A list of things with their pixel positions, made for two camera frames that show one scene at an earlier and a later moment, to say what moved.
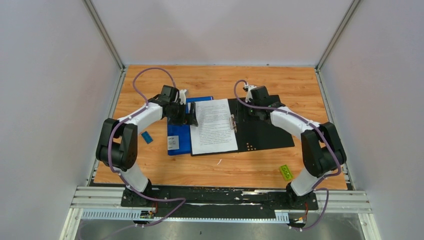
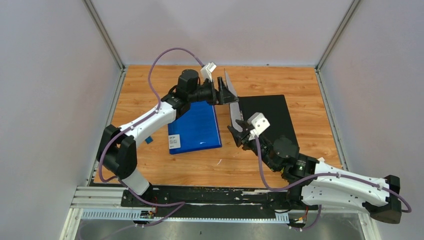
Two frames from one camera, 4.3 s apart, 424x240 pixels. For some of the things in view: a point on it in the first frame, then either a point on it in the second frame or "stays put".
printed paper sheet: [213, 133] -> [234, 107]
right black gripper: [255, 119] -> [238, 136]
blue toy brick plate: [147, 137] stays put
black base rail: [219, 199] stays put
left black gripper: [182, 121] -> [225, 96]
